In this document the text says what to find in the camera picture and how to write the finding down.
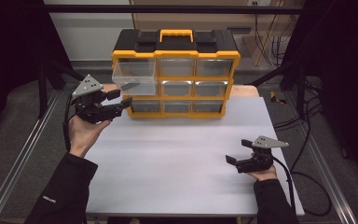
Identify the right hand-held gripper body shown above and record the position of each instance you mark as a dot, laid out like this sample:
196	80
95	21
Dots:
256	163

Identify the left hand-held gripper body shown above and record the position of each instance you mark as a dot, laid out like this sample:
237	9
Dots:
91	110

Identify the clear plastic drawer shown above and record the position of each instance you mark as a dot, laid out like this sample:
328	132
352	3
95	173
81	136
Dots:
135	74

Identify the yellow black drawer organizer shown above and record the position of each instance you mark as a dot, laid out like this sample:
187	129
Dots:
175	42

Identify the person's right hand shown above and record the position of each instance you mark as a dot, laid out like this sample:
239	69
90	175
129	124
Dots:
264	174

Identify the person's left hand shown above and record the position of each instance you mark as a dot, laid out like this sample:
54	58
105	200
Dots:
82	137

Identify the yellow black floor tape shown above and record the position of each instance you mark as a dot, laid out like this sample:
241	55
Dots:
275	98

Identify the black metal stand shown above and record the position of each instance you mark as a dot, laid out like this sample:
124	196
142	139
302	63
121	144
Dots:
43	90
300	90

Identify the white table board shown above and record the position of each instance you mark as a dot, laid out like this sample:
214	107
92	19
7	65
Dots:
167	171

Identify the grid of clear organizer drawers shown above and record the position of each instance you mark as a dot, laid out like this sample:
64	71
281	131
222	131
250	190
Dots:
195	88

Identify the black curtain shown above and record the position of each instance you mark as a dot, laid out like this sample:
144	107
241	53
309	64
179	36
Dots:
348	77
9	62

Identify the black horizontal crossbar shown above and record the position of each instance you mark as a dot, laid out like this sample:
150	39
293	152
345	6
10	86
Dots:
167	9

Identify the aluminium floor rail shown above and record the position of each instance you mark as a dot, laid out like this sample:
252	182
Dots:
326	177
18	168

